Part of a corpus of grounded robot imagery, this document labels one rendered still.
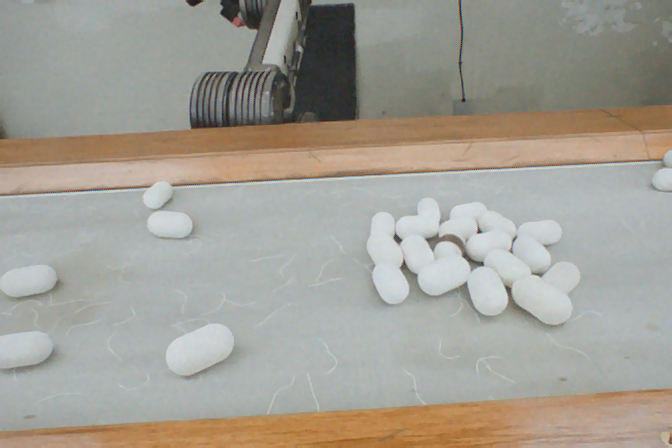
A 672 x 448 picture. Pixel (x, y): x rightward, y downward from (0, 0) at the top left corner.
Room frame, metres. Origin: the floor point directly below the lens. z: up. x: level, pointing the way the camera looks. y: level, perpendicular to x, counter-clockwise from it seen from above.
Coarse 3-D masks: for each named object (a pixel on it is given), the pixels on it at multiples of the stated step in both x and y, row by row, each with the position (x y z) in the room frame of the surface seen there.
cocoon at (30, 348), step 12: (0, 336) 0.20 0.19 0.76; (12, 336) 0.20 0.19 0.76; (24, 336) 0.20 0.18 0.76; (36, 336) 0.20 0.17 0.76; (48, 336) 0.21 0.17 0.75; (0, 348) 0.20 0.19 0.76; (12, 348) 0.20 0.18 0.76; (24, 348) 0.20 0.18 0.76; (36, 348) 0.20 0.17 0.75; (48, 348) 0.20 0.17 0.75; (0, 360) 0.19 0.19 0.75; (12, 360) 0.19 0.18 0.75; (24, 360) 0.19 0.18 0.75; (36, 360) 0.20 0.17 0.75
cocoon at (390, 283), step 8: (384, 264) 0.26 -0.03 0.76; (392, 264) 0.26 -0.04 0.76; (376, 272) 0.25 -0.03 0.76; (384, 272) 0.25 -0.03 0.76; (392, 272) 0.25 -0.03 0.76; (400, 272) 0.25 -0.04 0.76; (376, 280) 0.25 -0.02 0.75; (384, 280) 0.24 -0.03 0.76; (392, 280) 0.24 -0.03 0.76; (400, 280) 0.24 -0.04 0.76; (376, 288) 0.25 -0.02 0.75; (384, 288) 0.24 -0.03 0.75; (392, 288) 0.24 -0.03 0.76; (400, 288) 0.24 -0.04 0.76; (408, 288) 0.24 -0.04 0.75; (384, 296) 0.24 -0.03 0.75; (392, 296) 0.23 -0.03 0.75; (400, 296) 0.23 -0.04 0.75
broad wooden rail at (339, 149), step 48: (0, 144) 0.53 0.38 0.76; (48, 144) 0.52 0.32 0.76; (96, 144) 0.51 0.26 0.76; (144, 144) 0.50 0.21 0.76; (192, 144) 0.49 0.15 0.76; (240, 144) 0.49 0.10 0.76; (288, 144) 0.48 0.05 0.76; (336, 144) 0.47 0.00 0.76; (384, 144) 0.47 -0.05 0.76; (432, 144) 0.47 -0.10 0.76; (480, 144) 0.47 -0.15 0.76; (528, 144) 0.47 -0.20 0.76; (576, 144) 0.47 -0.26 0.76; (624, 144) 0.47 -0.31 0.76; (0, 192) 0.44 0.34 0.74; (48, 192) 0.44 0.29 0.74
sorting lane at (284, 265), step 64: (128, 192) 0.43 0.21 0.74; (192, 192) 0.42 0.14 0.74; (256, 192) 0.42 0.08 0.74; (320, 192) 0.41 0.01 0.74; (384, 192) 0.41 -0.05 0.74; (448, 192) 0.40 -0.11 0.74; (512, 192) 0.39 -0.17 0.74; (576, 192) 0.39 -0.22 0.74; (640, 192) 0.38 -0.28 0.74; (0, 256) 0.32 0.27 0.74; (64, 256) 0.32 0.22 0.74; (128, 256) 0.31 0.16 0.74; (192, 256) 0.31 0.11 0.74; (256, 256) 0.30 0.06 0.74; (320, 256) 0.30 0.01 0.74; (576, 256) 0.29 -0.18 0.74; (640, 256) 0.28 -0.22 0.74; (0, 320) 0.24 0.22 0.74; (64, 320) 0.24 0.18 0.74; (128, 320) 0.23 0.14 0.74; (192, 320) 0.23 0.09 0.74; (256, 320) 0.23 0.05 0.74; (320, 320) 0.23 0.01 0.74; (384, 320) 0.23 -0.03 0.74; (448, 320) 0.22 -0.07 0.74; (512, 320) 0.22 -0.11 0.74; (576, 320) 0.22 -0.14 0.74; (640, 320) 0.21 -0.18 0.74; (0, 384) 0.19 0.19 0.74; (64, 384) 0.18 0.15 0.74; (128, 384) 0.18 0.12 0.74; (192, 384) 0.18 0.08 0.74; (256, 384) 0.18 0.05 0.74; (320, 384) 0.18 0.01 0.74; (384, 384) 0.17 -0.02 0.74; (448, 384) 0.17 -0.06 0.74; (512, 384) 0.17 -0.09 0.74; (576, 384) 0.17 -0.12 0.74; (640, 384) 0.17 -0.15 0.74
